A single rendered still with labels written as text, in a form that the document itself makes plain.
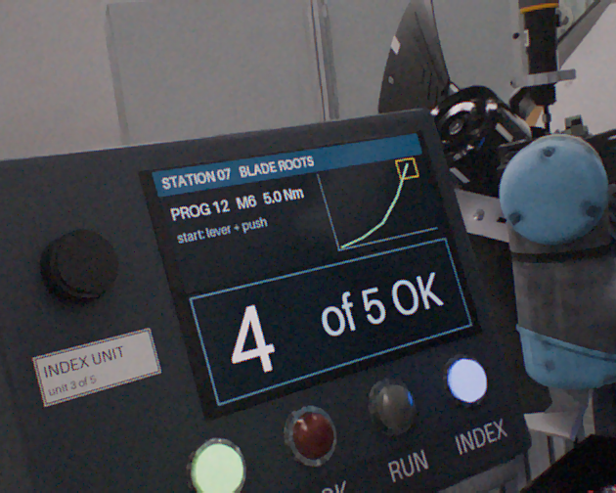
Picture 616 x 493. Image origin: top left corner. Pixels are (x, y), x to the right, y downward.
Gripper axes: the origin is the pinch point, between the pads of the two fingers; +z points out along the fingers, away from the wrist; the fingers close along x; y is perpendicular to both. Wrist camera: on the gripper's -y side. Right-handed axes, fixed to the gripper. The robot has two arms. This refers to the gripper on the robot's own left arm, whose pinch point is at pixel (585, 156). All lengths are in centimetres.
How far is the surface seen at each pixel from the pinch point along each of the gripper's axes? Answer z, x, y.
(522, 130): 14.3, -3.8, 6.5
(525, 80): 8.6, -9.4, 4.8
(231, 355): -72, 1, 15
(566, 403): 12.2, 29.4, 8.0
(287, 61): 532, -67, 175
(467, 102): 15.9, -8.7, 12.3
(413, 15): 38.9, -22.9, 20.1
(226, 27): 515, -94, 205
